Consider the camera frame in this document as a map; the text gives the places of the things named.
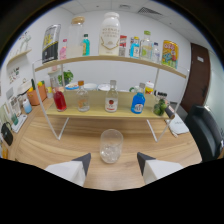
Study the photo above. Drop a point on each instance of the blue bottle yellow cap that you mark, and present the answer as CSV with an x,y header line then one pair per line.
x,y
135,50

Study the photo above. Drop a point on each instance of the dark spice jars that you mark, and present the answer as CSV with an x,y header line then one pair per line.
x,y
161,95

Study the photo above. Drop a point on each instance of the dark cylinder tool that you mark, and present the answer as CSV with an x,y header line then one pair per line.
x,y
170,111

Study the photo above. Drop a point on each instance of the wooden wall shelf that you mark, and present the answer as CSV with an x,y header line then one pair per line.
x,y
19,56

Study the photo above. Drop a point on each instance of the yellow white cup red lid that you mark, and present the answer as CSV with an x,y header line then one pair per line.
x,y
149,88

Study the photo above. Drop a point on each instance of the large white milk bottle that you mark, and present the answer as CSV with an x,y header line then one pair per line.
x,y
109,35

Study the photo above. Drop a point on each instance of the green measuring cup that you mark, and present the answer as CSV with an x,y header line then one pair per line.
x,y
14,119

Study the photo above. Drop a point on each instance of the tall black yellow can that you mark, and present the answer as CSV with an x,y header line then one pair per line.
x,y
50,45

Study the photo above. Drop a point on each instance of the white blue cup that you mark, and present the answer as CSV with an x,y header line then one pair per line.
x,y
27,107

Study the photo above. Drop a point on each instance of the glass jar cork lid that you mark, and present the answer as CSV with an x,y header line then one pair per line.
x,y
75,40

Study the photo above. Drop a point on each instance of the clear bottle red label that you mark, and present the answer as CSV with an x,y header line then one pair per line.
x,y
111,101

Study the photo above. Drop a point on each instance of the black armchair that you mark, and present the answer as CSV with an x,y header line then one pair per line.
x,y
203,133

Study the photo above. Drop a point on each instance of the green potted plant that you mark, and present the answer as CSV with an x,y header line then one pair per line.
x,y
66,77

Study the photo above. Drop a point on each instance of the green mug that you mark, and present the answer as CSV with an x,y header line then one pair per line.
x,y
134,89

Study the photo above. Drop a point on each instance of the white frame wooden shelf rack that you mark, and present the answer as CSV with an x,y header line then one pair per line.
x,y
100,111

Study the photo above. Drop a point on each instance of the clear drinking glass with ice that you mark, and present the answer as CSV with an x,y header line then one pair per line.
x,y
111,148

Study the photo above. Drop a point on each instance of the small pink bottle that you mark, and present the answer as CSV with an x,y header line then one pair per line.
x,y
63,51

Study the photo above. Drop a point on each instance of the blue liquid bottle silver cap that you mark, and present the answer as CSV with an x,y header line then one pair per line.
x,y
138,103

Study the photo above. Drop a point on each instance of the glass bottle green cap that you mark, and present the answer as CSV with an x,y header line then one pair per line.
x,y
146,48

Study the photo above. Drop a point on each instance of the green limes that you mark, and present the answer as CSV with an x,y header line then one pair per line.
x,y
160,106

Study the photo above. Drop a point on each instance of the white figurine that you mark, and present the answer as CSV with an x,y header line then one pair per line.
x,y
26,40

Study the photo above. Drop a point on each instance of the ceiling air vent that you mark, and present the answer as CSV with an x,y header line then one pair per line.
x,y
149,11

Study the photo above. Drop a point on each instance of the black kettle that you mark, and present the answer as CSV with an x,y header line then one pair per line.
x,y
7,135

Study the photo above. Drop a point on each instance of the white kitchen scale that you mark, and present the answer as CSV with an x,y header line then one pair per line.
x,y
20,123

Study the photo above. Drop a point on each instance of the white bowl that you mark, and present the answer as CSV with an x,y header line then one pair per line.
x,y
90,86

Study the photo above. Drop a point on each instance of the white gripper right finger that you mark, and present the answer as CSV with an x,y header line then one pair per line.
x,y
156,170

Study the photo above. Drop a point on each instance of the white pot with lid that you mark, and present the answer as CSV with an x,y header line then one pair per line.
x,y
24,87

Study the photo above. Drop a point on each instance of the small clear bottle blue cap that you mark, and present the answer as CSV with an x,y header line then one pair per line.
x,y
155,53

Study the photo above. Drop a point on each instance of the small red liquid bottle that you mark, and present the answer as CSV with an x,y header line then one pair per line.
x,y
60,101

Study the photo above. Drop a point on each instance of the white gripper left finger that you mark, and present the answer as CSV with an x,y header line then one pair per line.
x,y
71,170

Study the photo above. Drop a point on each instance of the orange storage basket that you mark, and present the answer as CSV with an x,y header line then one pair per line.
x,y
36,96

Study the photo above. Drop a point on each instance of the red white small carton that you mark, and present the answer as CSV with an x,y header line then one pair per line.
x,y
123,45

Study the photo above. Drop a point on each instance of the teal bottle black cap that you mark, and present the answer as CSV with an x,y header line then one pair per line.
x,y
86,45

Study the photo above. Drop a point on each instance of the blue rim bowl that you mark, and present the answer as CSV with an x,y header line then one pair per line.
x,y
71,87

